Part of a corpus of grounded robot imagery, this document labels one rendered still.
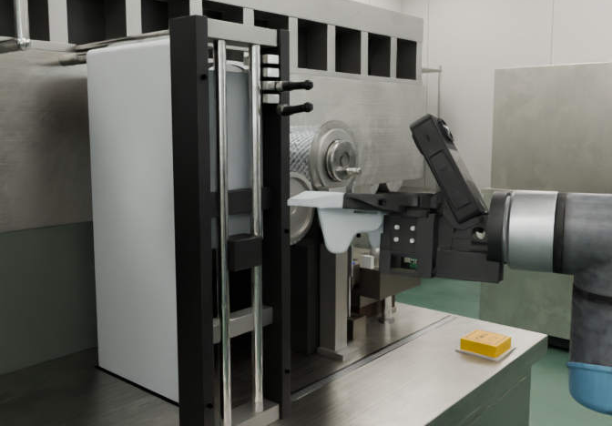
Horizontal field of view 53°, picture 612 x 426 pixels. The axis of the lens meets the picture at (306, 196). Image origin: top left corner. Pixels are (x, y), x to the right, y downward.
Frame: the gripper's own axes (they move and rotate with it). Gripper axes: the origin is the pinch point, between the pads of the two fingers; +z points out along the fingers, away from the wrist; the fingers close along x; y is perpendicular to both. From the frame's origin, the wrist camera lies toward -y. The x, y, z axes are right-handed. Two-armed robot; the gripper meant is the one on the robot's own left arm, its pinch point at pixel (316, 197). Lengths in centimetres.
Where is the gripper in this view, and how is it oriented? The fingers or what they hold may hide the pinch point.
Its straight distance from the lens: 67.1
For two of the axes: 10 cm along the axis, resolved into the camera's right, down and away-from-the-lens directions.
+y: -0.6, 10.0, -0.1
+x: 4.2, 0.3, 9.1
